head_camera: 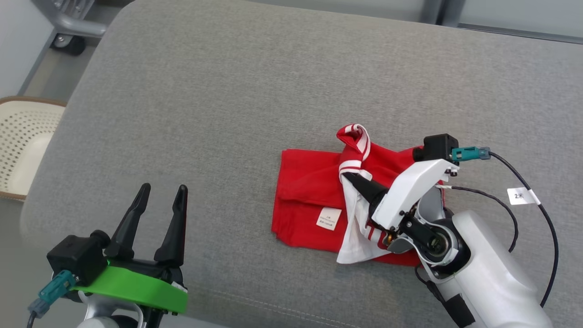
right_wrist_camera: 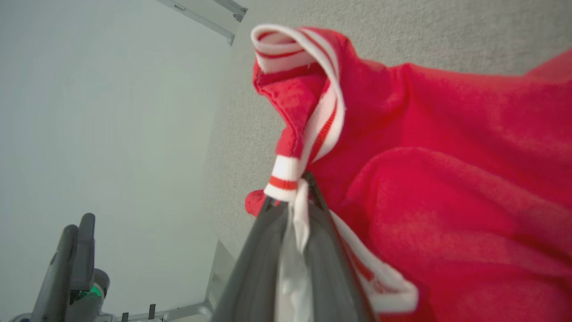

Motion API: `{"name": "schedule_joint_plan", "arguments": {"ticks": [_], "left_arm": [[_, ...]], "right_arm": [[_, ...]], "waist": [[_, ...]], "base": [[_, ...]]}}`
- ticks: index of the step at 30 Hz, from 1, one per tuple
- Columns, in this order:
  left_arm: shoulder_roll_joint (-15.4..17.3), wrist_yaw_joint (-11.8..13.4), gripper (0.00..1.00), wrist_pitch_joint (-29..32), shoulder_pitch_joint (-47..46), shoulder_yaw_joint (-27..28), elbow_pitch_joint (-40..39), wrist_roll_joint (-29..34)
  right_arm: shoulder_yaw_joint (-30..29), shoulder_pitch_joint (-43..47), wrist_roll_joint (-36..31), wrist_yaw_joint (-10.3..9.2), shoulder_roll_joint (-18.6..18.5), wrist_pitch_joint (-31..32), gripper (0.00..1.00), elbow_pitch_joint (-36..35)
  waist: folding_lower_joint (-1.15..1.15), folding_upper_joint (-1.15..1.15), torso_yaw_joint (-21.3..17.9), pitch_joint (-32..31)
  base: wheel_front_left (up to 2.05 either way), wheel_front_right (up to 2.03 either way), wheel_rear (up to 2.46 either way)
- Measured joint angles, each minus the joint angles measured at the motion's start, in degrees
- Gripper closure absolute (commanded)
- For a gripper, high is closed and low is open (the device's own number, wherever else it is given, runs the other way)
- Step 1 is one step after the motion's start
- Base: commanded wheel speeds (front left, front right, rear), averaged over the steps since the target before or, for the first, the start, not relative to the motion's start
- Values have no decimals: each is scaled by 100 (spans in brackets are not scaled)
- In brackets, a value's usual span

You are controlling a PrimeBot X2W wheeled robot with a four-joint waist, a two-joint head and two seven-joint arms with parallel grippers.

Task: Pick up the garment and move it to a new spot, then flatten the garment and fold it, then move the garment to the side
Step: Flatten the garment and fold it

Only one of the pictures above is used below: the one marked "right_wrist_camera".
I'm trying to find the red Bulls 23 jersey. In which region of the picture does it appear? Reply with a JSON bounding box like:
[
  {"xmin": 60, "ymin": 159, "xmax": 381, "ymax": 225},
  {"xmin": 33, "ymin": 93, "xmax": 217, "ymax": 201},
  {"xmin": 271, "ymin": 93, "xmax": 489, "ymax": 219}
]
[{"xmin": 245, "ymin": 23, "xmax": 572, "ymax": 322}]

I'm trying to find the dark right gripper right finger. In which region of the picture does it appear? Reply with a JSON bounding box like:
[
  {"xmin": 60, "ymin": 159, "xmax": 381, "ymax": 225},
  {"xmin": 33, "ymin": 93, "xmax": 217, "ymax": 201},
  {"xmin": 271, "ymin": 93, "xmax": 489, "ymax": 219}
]
[{"xmin": 305, "ymin": 171, "xmax": 377, "ymax": 322}]

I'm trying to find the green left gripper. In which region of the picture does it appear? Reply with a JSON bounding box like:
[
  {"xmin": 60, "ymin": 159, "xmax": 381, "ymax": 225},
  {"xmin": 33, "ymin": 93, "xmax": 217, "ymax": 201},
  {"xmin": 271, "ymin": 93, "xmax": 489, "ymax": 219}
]
[{"xmin": 30, "ymin": 212, "xmax": 111, "ymax": 322}]

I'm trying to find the grey aluminium wall rail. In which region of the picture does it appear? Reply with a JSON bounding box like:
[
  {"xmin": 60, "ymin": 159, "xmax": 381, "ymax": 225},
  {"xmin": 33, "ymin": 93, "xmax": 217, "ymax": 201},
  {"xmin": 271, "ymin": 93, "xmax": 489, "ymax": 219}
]
[{"xmin": 156, "ymin": 0, "xmax": 249, "ymax": 47}]

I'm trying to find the grey metal frame rail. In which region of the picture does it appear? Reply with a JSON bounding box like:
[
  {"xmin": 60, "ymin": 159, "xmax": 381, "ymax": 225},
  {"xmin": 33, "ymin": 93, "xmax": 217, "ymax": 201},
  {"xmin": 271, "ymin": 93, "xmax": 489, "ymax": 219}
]
[{"xmin": 114, "ymin": 241, "xmax": 236, "ymax": 322}]

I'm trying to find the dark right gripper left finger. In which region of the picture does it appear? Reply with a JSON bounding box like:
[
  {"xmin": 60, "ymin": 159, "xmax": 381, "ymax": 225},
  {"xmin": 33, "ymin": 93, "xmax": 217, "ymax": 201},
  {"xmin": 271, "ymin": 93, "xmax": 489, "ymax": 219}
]
[{"xmin": 210, "ymin": 197, "xmax": 291, "ymax": 322}]

